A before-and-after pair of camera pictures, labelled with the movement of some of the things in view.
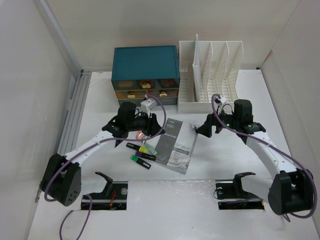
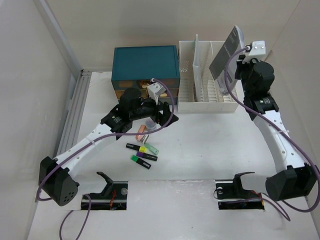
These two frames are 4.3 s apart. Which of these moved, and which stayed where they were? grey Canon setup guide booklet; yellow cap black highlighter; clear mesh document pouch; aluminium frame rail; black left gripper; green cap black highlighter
Moved: grey Canon setup guide booklet; black left gripper
Stayed: aluminium frame rail; clear mesh document pouch; green cap black highlighter; yellow cap black highlighter
